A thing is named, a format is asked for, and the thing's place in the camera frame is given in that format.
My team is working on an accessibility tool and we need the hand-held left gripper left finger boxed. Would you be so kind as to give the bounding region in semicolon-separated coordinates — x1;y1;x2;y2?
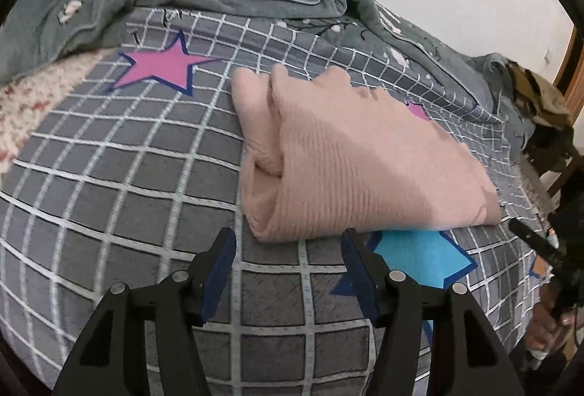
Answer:
54;226;238;396

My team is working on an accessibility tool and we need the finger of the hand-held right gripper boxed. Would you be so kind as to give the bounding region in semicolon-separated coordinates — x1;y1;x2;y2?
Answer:
508;218;564;271

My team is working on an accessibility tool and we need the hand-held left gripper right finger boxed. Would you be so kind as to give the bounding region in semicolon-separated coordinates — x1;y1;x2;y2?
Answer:
341;227;526;396

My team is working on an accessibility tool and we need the pink knit sweater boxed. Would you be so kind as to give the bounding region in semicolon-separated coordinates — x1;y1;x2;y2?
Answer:
230;64;503;242

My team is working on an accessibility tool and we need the person's right hand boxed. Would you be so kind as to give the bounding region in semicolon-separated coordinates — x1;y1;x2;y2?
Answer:
527;299;576;358

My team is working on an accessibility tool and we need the dark cloth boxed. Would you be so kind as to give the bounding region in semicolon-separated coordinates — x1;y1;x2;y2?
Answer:
554;177;584;226

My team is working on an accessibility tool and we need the wooden chair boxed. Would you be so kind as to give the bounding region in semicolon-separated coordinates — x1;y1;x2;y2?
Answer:
522;122;576;198

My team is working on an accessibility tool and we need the grey checked star blanket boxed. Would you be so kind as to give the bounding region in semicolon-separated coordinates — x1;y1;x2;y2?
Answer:
0;4;555;396

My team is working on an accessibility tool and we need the brown jacket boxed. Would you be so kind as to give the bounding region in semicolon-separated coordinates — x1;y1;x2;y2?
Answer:
504;61;575;131

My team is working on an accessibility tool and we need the wooden door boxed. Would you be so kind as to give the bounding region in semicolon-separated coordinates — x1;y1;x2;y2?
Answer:
552;24;584;123

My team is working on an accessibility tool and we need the floral bed sheet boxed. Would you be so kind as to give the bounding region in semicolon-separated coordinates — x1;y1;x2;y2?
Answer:
0;47;115;178

